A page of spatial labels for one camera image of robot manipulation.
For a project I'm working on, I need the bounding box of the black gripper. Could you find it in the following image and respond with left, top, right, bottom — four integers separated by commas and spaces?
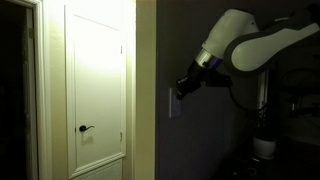
175, 60, 205, 101

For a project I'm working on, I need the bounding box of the robot stand pole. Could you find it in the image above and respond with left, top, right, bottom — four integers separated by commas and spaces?
257, 68, 278, 111

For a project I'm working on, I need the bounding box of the white closed panel door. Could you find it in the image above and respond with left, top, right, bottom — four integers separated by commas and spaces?
65, 1, 127, 180

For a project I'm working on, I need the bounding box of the dark houseplant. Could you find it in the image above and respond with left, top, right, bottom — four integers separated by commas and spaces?
251, 101, 278, 141

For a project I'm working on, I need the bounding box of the white plant pot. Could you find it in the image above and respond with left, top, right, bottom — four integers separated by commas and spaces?
252, 135, 278, 161

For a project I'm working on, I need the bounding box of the white wall light switch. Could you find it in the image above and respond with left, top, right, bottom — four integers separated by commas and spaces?
168, 87, 183, 119

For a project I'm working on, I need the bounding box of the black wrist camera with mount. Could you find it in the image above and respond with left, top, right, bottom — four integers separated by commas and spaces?
199, 67, 234, 89

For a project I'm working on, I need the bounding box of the white closed door frame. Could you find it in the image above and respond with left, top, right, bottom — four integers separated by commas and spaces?
49, 0, 137, 180

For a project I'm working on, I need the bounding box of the black lever door handle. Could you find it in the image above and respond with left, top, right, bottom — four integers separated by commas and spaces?
78, 124, 96, 133

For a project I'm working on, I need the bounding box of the white dark doorway frame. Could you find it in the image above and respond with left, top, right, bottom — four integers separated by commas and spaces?
13, 0, 53, 180

